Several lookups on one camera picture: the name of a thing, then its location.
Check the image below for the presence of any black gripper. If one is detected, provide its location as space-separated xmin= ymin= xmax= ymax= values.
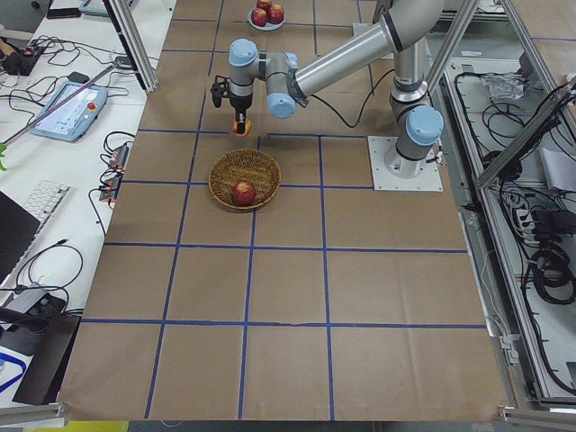
xmin=229 ymin=83 xmax=252 ymax=135

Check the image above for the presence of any red yellow apple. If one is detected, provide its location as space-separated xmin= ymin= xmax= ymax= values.
xmin=231 ymin=119 xmax=252 ymax=137

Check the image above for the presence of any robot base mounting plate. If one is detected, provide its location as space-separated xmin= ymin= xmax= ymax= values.
xmin=367 ymin=136 xmax=443 ymax=193

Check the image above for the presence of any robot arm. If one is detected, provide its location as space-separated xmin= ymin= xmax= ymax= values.
xmin=211 ymin=1 xmax=444 ymax=179

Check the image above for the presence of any woven wicker basket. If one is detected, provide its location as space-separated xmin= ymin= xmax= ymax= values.
xmin=208 ymin=148 xmax=281 ymax=212

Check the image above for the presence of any dark red apple in basket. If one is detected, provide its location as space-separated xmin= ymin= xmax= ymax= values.
xmin=231 ymin=180 xmax=257 ymax=207

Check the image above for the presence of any light blue plate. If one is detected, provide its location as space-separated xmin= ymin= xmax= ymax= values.
xmin=247 ymin=8 xmax=284 ymax=32

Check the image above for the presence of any red apple on plate left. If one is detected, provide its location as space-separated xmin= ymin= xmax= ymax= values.
xmin=250 ymin=8 xmax=268 ymax=27

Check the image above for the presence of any red apple on plate right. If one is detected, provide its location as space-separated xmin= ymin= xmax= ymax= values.
xmin=267 ymin=4 xmax=285 ymax=25

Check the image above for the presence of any teach pendant tablet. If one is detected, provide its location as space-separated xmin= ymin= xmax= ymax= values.
xmin=31 ymin=85 xmax=108 ymax=142

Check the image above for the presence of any white keyboard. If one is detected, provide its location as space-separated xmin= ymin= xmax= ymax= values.
xmin=22 ymin=180 xmax=70 ymax=230

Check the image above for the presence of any black laptop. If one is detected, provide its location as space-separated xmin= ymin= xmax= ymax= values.
xmin=0 ymin=193 xmax=40 ymax=282

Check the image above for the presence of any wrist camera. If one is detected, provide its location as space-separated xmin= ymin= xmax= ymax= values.
xmin=211 ymin=75 xmax=230 ymax=108

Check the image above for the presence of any aluminium frame post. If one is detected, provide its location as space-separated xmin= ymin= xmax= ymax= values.
xmin=103 ymin=0 xmax=158 ymax=94

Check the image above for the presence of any black braided cable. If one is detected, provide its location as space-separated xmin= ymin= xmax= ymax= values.
xmin=310 ymin=53 xmax=404 ymax=130

